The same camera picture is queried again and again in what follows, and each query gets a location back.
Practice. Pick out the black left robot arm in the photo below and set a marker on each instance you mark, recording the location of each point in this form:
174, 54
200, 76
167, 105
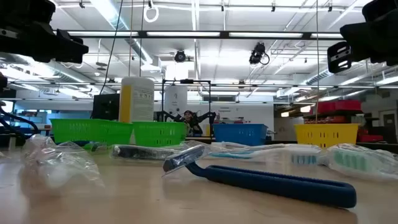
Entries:
28, 11

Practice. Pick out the blue plastic basket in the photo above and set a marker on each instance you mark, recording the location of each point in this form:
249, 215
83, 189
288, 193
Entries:
239, 133

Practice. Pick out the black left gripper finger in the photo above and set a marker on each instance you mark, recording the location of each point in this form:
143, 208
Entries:
66, 39
70, 51

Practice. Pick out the dark door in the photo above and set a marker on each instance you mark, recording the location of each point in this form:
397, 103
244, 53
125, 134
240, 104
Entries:
390, 127

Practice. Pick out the clear plastic wrapper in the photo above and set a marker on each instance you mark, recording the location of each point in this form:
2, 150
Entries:
59, 169

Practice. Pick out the black overhead frame bar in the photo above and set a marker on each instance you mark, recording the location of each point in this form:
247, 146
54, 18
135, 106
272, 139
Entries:
143, 34

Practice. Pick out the white wipes canister yellow label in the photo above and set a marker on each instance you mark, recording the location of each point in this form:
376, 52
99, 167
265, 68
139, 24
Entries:
140, 99

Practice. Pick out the green plastic basket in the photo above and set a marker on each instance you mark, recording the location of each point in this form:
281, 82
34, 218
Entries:
90, 130
158, 133

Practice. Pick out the small red storage bin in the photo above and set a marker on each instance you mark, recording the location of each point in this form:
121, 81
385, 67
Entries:
370, 138

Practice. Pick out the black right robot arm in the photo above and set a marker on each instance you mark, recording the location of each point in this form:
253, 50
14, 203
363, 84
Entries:
382, 9

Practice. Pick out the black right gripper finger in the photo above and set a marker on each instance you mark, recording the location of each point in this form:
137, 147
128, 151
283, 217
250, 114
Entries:
332, 65

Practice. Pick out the black overhead camera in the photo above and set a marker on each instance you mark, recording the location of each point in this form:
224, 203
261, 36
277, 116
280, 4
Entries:
180, 56

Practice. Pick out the green white toothbrush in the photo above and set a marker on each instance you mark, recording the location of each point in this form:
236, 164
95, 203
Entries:
351, 160

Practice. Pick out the blue white toothbrush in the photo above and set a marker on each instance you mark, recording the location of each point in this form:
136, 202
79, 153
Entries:
303, 158

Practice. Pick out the black background robot arm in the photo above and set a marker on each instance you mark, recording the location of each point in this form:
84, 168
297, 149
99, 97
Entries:
206, 116

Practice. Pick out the white poster pillar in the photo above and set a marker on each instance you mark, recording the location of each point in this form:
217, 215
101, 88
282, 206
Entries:
175, 99

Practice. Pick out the large red storage bins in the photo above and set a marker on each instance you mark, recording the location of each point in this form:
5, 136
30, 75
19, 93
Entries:
339, 106

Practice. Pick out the black monitor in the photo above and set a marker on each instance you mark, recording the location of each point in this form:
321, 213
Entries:
105, 107

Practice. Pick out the black background rig frame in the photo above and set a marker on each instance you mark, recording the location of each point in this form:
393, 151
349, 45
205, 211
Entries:
186, 81

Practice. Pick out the person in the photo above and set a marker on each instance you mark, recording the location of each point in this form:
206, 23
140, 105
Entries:
188, 115

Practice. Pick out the dark blue disposable razor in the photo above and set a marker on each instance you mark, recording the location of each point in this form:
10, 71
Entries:
280, 185

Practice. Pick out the yellow plastic basket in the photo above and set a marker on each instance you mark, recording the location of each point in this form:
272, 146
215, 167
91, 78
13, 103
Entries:
326, 133

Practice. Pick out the black hanging camera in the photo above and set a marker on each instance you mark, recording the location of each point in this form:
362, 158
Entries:
257, 53

